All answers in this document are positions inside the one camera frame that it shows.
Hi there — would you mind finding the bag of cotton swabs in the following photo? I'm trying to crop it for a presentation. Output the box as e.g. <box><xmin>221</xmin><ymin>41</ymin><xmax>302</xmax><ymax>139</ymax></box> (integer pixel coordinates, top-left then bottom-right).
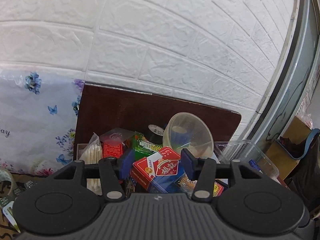
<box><xmin>79</xmin><ymin>133</ymin><xmax>103</xmax><ymax>195</ymax></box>

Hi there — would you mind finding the blue red playing card box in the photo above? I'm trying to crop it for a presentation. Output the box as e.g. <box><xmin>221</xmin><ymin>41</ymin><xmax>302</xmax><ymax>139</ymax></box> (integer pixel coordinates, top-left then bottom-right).
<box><xmin>130</xmin><ymin>147</ymin><xmax>197</xmax><ymax>197</ymax></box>

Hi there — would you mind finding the black electrical tape roll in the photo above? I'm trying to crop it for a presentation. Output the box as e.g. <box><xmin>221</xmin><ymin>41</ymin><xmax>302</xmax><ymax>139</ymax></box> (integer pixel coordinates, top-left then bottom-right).
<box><xmin>145</xmin><ymin>125</ymin><xmax>164</xmax><ymax>145</ymax></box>

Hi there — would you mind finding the red toothpaste tube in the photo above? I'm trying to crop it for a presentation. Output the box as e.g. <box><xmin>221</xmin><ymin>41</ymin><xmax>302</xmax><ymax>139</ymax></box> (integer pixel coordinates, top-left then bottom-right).
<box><xmin>99</xmin><ymin>128</ymin><xmax>135</xmax><ymax>158</ymax></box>

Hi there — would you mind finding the brown cardboard box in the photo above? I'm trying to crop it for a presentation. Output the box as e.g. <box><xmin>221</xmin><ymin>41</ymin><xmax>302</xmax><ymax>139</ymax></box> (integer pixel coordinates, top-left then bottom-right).
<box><xmin>76</xmin><ymin>144</ymin><xmax>88</xmax><ymax>160</ymax></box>

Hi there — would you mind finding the clear plastic tray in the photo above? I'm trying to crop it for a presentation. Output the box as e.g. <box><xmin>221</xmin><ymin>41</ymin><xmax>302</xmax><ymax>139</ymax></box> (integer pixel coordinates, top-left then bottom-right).
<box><xmin>214</xmin><ymin>140</ymin><xmax>279</xmax><ymax>180</ymax></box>

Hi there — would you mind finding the dark brown wooden board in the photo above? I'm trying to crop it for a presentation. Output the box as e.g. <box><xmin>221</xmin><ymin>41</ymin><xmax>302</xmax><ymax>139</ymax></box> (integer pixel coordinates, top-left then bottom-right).
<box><xmin>74</xmin><ymin>83</ymin><xmax>241</xmax><ymax>146</ymax></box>

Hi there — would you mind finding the white floral plastic bag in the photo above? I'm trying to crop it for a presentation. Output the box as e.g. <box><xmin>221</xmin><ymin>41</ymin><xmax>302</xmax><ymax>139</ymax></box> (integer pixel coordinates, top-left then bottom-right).
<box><xmin>1</xmin><ymin>70</ymin><xmax>85</xmax><ymax>176</ymax></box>

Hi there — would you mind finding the clear patterned tape roll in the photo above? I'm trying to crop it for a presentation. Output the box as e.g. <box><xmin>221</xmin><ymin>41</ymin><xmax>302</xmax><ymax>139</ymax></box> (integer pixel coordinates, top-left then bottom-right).
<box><xmin>0</xmin><ymin>167</ymin><xmax>18</xmax><ymax>197</ymax></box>

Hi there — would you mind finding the green white blister pack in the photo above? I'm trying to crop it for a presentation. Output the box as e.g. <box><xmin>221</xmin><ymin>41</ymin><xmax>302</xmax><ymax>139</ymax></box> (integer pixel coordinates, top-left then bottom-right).
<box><xmin>1</xmin><ymin>180</ymin><xmax>37</xmax><ymax>234</ymax></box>

